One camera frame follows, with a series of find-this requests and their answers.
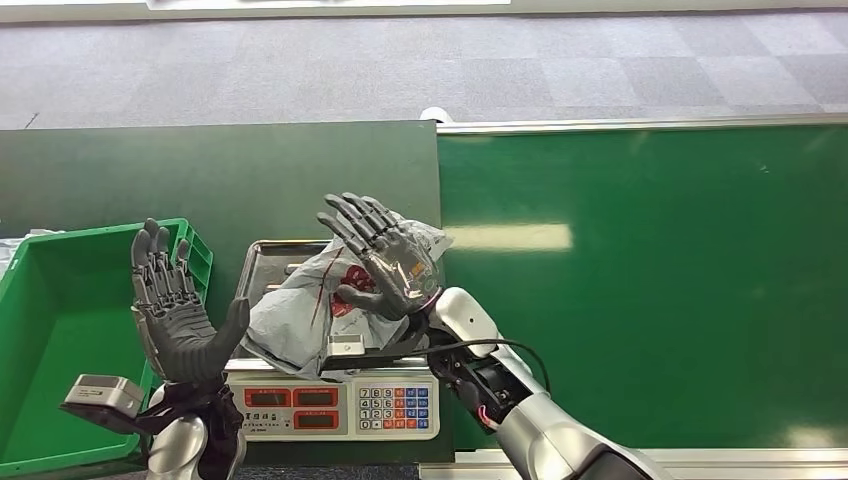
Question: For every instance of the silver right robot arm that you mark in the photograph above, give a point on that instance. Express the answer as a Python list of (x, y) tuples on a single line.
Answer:
[(550, 437)]

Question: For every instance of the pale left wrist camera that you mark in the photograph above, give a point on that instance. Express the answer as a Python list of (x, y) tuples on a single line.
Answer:
[(102, 392)]

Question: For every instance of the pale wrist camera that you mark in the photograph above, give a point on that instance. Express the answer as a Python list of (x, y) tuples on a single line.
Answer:
[(346, 346), (102, 392)]

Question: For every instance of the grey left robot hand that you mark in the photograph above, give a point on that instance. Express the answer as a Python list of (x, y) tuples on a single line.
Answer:
[(179, 331)]

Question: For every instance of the clear plastic bag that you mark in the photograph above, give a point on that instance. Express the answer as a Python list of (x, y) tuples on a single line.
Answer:
[(13, 245)]

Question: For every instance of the white roller end cap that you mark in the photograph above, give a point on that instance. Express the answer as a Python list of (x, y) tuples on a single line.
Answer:
[(436, 114)]

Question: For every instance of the green conveyor belt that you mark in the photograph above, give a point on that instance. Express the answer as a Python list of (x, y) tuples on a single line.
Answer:
[(662, 278)]

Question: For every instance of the white baseboard strip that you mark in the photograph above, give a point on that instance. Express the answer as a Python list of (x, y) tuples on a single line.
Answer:
[(662, 6)]

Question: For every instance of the green plastic crate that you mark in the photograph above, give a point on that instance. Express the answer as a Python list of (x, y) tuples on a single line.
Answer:
[(66, 331)]

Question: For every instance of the steel-tray weighing scale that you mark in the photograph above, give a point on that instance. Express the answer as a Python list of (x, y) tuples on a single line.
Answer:
[(384, 404)]

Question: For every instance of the grey package with red print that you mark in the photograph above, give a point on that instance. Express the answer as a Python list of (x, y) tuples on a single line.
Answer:
[(291, 318)]

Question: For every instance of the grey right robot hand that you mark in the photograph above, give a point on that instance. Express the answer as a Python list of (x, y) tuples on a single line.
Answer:
[(397, 272)]

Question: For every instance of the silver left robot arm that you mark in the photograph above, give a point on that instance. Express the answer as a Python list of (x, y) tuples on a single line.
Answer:
[(175, 444)]

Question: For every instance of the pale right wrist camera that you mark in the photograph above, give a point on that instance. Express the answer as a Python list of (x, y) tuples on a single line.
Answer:
[(346, 346)]

